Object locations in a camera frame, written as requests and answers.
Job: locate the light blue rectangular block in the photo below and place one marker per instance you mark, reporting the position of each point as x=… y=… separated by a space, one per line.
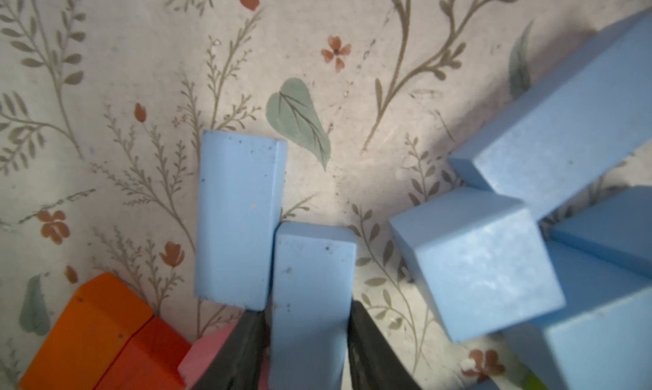
x=574 y=125
x=241 y=184

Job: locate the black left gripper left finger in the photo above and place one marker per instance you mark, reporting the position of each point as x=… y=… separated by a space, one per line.
x=237 y=366

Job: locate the light blue block bottom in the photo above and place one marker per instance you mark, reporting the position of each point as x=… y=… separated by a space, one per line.
x=601 y=339

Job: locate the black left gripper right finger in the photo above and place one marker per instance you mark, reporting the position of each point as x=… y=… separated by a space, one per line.
x=373 y=363

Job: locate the red rectangular block by orange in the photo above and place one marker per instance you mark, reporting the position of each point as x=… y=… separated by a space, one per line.
x=150 y=360

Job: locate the green cube block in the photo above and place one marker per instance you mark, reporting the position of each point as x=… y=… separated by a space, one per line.
x=533 y=382

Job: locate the pink rectangular block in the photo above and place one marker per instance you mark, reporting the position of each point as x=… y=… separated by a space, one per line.
x=202 y=353

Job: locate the light blue cube block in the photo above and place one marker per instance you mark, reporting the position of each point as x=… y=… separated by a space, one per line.
x=313 y=274
x=617 y=230
x=479 y=261

